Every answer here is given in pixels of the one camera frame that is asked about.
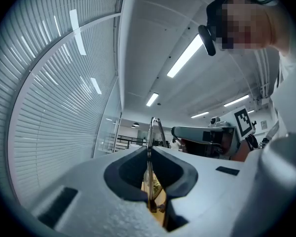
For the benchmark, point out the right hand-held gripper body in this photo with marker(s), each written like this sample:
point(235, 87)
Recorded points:
point(227, 132)

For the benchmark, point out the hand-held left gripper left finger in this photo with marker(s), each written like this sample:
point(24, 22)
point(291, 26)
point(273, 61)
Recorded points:
point(96, 194)

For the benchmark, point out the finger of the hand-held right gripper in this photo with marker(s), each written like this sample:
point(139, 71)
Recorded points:
point(190, 133)

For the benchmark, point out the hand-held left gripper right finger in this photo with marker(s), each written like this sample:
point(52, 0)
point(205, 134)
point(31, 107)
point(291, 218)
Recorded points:
point(212, 189)

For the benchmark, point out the person's right forearm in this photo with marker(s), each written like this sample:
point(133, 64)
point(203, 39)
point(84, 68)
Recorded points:
point(241, 153)

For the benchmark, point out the person's right hand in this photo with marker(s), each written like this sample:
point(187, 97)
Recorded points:
point(195, 147)

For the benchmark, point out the short ceiling light strip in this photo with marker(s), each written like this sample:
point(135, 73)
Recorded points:
point(152, 99)

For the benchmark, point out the black pendant lamp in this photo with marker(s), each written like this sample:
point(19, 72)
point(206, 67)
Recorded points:
point(135, 125)

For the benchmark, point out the black metal railing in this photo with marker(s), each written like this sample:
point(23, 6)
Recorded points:
point(130, 141)

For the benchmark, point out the glass partition panel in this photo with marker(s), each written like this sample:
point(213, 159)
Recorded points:
point(108, 132)

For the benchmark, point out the white window blind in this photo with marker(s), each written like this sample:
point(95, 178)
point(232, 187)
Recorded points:
point(39, 16)
point(64, 132)

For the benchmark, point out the person's white shirt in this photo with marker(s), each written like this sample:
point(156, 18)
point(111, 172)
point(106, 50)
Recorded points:
point(291, 95)

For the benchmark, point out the long ceiling light strip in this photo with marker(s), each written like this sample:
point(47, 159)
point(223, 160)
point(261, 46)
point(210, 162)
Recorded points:
point(185, 55)

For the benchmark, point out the person's head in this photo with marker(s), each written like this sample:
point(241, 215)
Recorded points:
point(251, 21)

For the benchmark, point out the framed wall picture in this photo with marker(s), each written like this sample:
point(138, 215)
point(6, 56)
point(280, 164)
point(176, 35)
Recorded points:
point(264, 125)

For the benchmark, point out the black head-worn camera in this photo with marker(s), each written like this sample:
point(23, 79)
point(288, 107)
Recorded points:
point(208, 39)

